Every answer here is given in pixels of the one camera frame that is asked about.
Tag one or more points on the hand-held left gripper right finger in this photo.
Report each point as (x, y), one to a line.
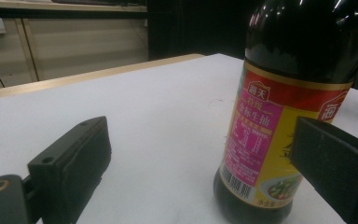
(338, 165)

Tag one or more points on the black curtain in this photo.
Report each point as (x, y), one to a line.
(195, 28)

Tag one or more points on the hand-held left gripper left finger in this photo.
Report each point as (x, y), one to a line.
(74, 168)

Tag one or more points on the dark soy sauce bottle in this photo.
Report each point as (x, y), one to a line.
(261, 140)

